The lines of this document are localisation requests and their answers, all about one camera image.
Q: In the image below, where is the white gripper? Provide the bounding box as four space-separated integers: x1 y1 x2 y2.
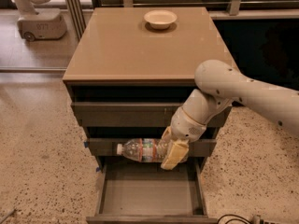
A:
161 107 206 170

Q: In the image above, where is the clear plastic water bottle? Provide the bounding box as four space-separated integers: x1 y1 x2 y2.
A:
117 138 168 162

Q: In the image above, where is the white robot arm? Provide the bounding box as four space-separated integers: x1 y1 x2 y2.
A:
161 60 299 170

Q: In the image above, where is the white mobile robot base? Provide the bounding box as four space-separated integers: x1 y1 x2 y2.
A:
14 0 67 42

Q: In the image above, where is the middle grey drawer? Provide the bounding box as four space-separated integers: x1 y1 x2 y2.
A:
86 138 216 157

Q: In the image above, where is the open bottom grey drawer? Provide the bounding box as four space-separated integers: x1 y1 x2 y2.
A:
86 157 217 224

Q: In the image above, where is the top grey drawer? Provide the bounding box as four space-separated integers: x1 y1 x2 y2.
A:
71 101 233 128

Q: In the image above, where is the tan drawer cabinet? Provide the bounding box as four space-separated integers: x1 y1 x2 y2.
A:
62 6 244 173

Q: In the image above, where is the blue tape piece lower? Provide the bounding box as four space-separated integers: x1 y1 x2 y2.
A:
95 167 102 172

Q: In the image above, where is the blue tape piece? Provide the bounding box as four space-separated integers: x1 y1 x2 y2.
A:
83 141 89 148
95 167 102 172

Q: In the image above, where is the blue tape piece upper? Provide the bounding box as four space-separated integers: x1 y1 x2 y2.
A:
83 141 89 148

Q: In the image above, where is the white bowl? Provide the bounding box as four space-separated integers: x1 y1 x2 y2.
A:
144 10 178 30

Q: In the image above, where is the metal rod on floor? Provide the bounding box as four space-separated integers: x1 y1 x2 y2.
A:
0 209 16 224

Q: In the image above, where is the black cable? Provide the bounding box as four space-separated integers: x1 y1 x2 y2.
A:
216 214 252 224

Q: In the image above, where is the metal window frame post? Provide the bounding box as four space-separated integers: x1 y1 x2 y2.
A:
65 0 86 40

